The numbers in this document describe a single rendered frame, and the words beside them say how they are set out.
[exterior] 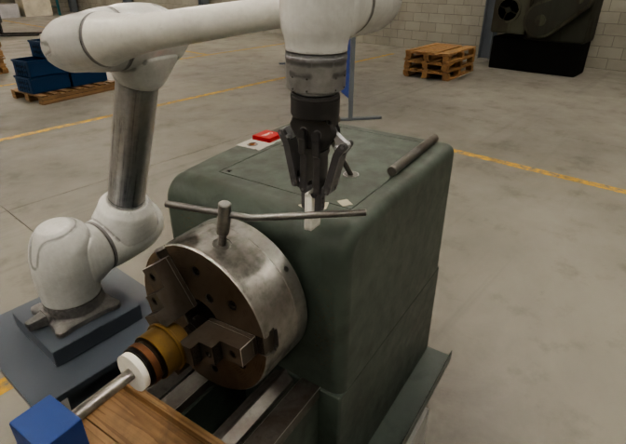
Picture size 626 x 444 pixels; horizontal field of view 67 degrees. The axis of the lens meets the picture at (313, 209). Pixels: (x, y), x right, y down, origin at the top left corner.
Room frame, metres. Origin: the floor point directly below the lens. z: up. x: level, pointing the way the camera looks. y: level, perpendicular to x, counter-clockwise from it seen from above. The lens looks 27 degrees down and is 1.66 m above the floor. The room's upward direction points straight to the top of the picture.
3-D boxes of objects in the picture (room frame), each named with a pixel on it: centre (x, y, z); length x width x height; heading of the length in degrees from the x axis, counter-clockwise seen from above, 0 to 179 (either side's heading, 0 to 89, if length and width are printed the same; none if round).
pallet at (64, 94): (7.16, 3.74, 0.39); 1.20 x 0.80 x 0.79; 147
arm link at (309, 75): (0.71, 0.00, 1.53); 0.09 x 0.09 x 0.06
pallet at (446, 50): (8.73, -2.29, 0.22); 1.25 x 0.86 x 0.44; 142
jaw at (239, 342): (0.62, 0.15, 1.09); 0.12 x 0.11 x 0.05; 57
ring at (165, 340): (0.60, 0.26, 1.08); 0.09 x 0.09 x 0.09; 57
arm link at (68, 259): (1.08, 0.67, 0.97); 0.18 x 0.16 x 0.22; 149
